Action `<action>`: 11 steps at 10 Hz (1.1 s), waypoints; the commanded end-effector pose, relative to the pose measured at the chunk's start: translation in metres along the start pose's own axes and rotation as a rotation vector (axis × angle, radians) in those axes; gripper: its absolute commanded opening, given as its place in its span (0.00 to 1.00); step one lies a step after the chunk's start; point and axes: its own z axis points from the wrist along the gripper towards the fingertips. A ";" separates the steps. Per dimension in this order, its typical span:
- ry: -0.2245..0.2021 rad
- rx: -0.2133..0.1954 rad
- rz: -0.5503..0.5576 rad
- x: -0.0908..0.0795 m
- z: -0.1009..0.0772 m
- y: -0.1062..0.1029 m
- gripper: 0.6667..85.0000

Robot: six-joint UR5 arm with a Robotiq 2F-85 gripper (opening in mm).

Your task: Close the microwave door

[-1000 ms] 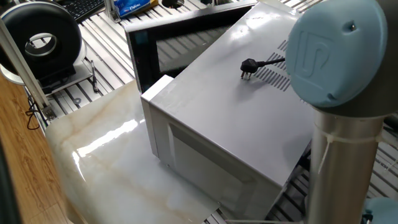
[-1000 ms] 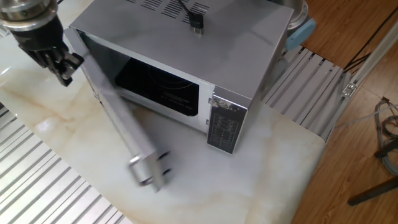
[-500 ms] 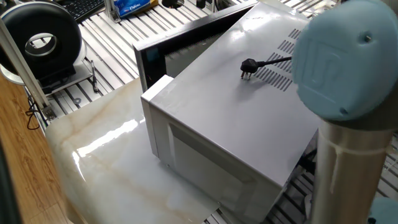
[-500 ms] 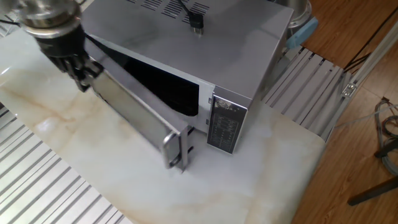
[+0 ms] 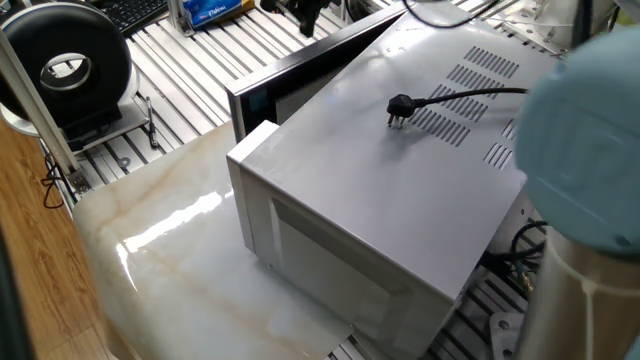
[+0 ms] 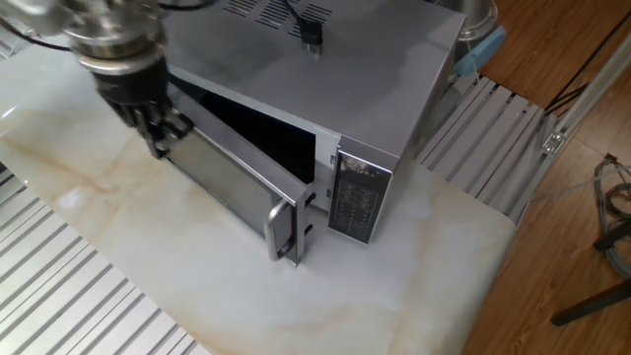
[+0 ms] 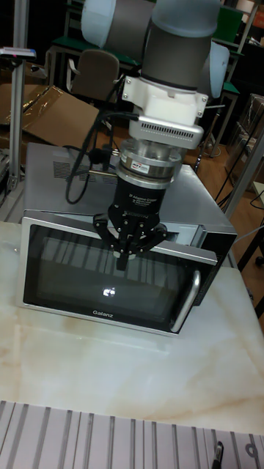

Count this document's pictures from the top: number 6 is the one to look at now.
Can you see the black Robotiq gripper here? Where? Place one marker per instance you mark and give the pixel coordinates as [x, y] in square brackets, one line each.
[133, 91]

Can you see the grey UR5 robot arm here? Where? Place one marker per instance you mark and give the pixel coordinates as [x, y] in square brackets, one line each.
[113, 34]

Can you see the silver microwave oven body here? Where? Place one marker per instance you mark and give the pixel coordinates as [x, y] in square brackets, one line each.
[355, 84]

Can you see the marble pattern board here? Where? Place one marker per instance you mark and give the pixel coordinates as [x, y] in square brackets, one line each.
[345, 296]

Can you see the black stand leg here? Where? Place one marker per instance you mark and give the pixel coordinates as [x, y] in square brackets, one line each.
[591, 303]

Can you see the aluminium frame beam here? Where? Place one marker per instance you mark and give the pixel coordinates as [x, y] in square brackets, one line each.
[581, 103]

